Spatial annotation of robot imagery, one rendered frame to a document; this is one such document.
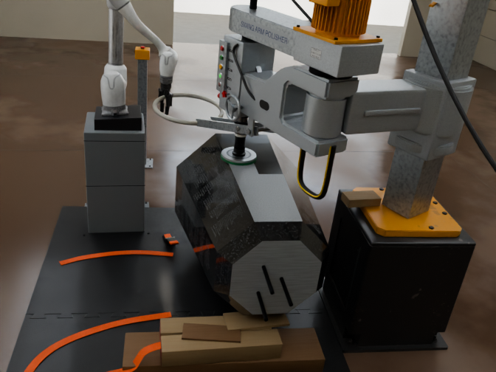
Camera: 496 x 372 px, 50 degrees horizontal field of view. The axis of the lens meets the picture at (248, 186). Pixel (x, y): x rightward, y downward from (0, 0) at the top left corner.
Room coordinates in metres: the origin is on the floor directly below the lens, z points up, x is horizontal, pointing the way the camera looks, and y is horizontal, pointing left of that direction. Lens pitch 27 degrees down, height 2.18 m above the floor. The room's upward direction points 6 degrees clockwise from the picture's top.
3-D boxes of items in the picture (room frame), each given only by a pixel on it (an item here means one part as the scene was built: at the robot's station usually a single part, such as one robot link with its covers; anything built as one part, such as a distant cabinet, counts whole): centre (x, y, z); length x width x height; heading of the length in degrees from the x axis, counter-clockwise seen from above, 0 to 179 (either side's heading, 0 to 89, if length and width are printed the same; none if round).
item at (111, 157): (3.44, 0.97, 0.40); 0.50 x 0.50 x 0.80; 15
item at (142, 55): (4.46, 1.01, 0.54); 0.20 x 0.20 x 1.09; 11
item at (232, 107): (2.75, 0.10, 1.24); 0.15 x 0.10 x 0.15; 37
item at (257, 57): (2.85, 0.03, 1.36); 0.36 x 0.22 x 0.45; 37
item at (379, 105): (2.58, -0.72, 1.41); 0.74 x 0.34 x 0.25; 116
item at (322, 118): (2.39, -0.32, 1.39); 0.19 x 0.19 x 0.20
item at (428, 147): (2.67, -0.90, 1.36); 0.35 x 0.35 x 0.41
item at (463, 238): (2.67, -0.90, 0.37); 0.66 x 0.66 x 0.74; 11
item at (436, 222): (2.67, -0.90, 0.76); 0.49 x 0.49 x 0.05; 11
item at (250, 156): (2.92, 0.08, 0.89); 0.21 x 0.21 x 0.01
